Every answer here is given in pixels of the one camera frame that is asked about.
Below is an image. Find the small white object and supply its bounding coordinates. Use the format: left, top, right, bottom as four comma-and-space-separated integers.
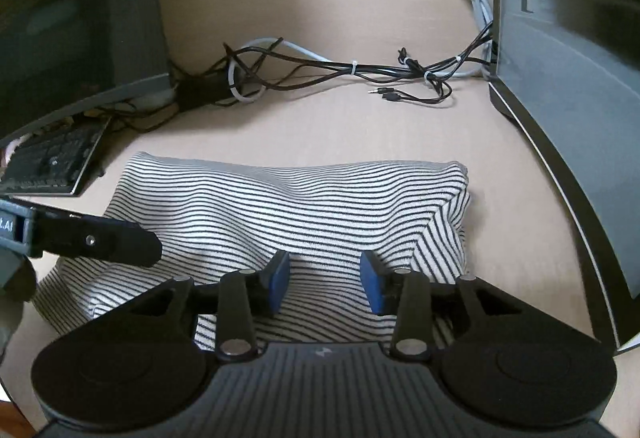
132, 90, 179, 109

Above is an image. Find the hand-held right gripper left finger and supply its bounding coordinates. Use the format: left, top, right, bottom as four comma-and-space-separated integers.
125, 249, 292, 364

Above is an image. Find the black curved monitor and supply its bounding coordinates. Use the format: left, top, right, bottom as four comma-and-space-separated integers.
0, 0, 177, 141

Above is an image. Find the black audio jack cable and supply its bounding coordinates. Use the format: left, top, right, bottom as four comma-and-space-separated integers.
367, 78, 454, 109

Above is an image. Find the white glass-sided computer case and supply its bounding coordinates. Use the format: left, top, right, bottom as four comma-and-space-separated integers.
487, 0, 640, 357

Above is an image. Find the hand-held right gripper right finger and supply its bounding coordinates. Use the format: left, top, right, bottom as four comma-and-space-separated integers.
359, 250, 521, 361

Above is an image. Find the black cable bundle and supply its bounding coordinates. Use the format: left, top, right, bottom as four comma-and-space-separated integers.
220, 25, 496, 86

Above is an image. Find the black keyboard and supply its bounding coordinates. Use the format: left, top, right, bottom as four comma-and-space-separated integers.
0, 118, 114, 197

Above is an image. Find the grey striped sweater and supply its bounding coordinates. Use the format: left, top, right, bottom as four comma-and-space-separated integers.
32, 152, 474, 350

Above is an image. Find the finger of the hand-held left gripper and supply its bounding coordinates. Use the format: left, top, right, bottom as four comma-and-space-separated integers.
37, 212, 164, 269

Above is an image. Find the grey cable loop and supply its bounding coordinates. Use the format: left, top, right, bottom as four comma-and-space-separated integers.
227, 36, 352, 105

